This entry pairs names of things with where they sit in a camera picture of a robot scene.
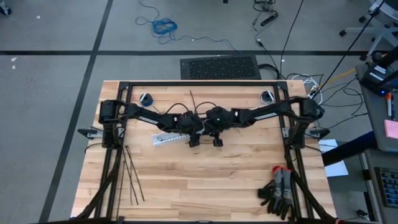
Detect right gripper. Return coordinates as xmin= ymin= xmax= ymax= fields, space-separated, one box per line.
xmin=205 ymin=106 xmax=238 ymax=148

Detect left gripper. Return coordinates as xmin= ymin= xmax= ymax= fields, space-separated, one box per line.
xmin=173 ymin=110 xmax=205 ymax=149

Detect white slotted cable duct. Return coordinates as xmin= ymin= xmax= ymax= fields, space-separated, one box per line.
xmin=151 ymin=132 xmax=191 ymax=147

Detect black perforated floor mat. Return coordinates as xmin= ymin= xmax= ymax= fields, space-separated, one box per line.
xmin=179 ymin=55 xmax=262 ymax=80

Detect white paper sheet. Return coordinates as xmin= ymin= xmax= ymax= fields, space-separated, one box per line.
xmin=317 ymin=139 xmax=349 ymax=177

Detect black desk leg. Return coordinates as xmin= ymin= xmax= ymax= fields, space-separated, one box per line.
xmin=322 ymin=130 xmax=379 ymax=166

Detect black power strip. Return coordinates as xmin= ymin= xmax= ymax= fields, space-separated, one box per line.
xmin=260 ymin=11 xmax=279 ymax=27

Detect grey side desk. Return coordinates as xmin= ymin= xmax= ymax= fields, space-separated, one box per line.
xmin=354 ymin=60 xmax=398 ymax=153

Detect black label printer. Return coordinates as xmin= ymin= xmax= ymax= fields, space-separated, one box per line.
xmin=357 ymin=60 xmax=398 ymax=96

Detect pink sticky notes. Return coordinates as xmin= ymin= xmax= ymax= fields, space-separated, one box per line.
xmin=383 ymin=119 xmax=398 ymax=140

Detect orange capped marker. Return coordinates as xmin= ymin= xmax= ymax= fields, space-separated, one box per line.
xmin=385 ymin=92 xmax=393 ymax=118

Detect black keyboard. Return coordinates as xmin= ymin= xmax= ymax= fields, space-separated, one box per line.
xmin=374 ymin=166 xmax=398 ymax=208

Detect grey office chair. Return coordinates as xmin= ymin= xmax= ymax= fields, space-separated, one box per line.
xmin=338 ymin=0 xmax=398 ymax=62

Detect black aluminium table frame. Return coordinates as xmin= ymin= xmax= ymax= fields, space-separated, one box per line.
xmin=76 ymin=80 xmax=336 ymax=224

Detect white cable bundle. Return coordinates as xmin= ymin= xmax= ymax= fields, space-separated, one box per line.
xmin=306 ymin=74 xmax=323 ymax=103

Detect blue cable coil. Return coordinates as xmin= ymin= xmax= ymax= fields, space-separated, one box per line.
xmin=134 ymin=1 xmax=240 ymax=54

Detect thin black hanging cable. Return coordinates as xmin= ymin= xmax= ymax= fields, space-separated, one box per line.
xmin=279 ymin=0 xmax=305 ymax=79

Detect yellow floor cable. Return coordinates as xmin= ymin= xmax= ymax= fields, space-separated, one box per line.
xmin=323 ymin=68 xmax=357 ymax=86

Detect thick black hanging cable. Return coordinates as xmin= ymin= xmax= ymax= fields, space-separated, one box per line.
xmin=310 ymin=0 xmax=386 ymax=97

